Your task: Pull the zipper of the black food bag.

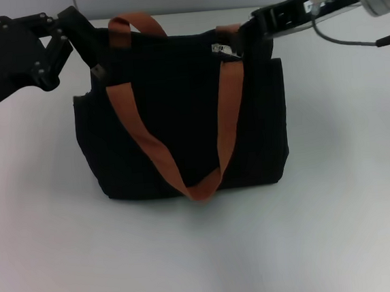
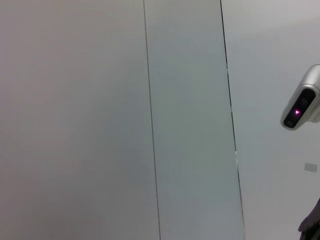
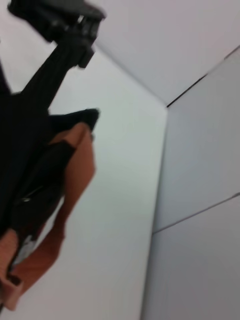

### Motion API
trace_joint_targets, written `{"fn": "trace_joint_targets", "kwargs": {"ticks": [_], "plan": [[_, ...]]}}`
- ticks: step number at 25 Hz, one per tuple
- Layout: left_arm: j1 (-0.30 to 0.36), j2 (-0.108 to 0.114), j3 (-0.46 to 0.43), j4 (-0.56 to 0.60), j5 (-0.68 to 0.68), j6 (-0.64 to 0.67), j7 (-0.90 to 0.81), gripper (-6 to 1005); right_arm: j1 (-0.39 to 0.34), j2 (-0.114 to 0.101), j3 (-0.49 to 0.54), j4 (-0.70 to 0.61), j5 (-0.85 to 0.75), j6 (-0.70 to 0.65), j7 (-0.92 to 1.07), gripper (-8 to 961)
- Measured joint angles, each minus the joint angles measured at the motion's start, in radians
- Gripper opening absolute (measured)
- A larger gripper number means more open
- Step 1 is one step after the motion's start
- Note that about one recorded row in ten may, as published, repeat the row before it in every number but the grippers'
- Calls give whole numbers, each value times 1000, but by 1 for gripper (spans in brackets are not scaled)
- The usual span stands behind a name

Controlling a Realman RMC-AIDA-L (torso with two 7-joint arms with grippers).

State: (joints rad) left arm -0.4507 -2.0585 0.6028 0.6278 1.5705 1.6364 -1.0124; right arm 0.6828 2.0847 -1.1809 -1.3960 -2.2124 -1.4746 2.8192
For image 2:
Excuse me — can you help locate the black bag with orange handles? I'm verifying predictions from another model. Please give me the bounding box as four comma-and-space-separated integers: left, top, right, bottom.
298, 197, 320, 240

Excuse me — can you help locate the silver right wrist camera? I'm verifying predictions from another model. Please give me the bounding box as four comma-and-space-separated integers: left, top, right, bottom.
279, 64, 320, 132

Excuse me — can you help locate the small grey wall plate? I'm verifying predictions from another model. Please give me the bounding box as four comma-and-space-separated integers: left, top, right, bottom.
304, 162, 318, 173

